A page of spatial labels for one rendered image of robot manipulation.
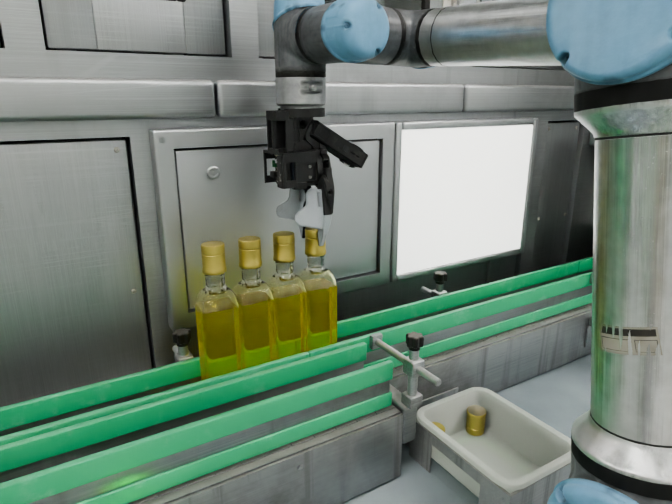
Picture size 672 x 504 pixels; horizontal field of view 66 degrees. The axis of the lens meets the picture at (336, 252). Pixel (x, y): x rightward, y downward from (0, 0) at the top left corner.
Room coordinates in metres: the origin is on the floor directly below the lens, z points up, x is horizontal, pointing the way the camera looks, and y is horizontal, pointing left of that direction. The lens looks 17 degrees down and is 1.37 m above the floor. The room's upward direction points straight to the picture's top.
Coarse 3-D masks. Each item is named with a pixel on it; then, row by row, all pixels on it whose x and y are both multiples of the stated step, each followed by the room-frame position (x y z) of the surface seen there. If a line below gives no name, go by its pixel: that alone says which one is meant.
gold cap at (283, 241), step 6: (276, 234) 0.78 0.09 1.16; (282, 234) 0.78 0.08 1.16; (288, 234) 0.78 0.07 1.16; (276, 240) 0.77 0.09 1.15; (282, 240) 0.77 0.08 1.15; (288, 240) 0.77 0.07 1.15; (294, 240) 0.79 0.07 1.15; (276, 246) 0.77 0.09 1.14; (282, 246) 0.77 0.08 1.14; (288, 246) 0.77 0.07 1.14; (294, 246) 0.79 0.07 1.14; (276, 252) 0.77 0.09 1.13; (282, 252) 0.77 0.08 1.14; (288, 252) 0.77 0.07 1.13; (294, 252) 0.78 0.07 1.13; (276, 258) 0.77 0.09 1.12; (282, 258) 0.77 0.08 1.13; (288, 258) 0.77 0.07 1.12; (294, 258) 0.78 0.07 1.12
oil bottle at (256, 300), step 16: (240, 288) 0.74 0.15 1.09; (256, 288) 0.74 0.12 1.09; (240, 304) 0.72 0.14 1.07; (256, 304) 0.73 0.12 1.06; (272, 304) 0.74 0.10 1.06; (240, 320) 0.73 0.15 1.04; (256, 320) 0.73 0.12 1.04; (272, 320) 0.74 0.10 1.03; (256, 336) 0.73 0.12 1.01; (272, 336) 0.74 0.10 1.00; (256, 352) 0.73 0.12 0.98; (272, 352) 0.74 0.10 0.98
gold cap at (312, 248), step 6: (306, 228) 0.82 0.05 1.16; (312, 228) 0.82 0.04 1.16; (306, 234) 0.81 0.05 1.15; (312, 234) 0.80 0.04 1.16; (306, 240) 0.81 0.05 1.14; (312, 240) 0.80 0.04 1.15; (306, 246) 0.81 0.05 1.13; (312, 246) 0.80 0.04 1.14; (318, 246) 0.80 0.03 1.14; (324, 246) 0.81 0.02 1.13; (306, 252) 0.81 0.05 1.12; (312, 252) 0.80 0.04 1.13; (318, 252) 0.80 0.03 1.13; (324, 252) 0.81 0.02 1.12
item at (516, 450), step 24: (432, 408) 0.80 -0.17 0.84; (456, 408) 0.82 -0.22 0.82; (504, 408) 0.81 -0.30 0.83; (432, 432) 0.73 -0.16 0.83; (456, 432) 0.82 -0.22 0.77; (504, 432) 0.80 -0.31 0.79; (528, 432) 0.76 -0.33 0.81; (552, 432) 0.72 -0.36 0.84; (480, 456) 0.75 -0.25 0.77; (504, 456) 0.75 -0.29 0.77; (528, 456) 0.75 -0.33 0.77; (552, 456) 0.71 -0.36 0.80; (504, 480) 0.61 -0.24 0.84; (528, 480) 0.61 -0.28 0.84
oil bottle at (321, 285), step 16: (304, 272) 0.81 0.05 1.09; (320, 272) 0.80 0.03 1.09; (320, 288) 0.79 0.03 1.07; (336, 288) 0.81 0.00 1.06; (320, 304) 0.79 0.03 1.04; (336, 304) 0.81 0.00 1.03; (320, 320) 0.79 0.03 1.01; (336, 320) 0.81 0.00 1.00; (320, 336) 0.79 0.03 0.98; (336, 336) 0.81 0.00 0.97
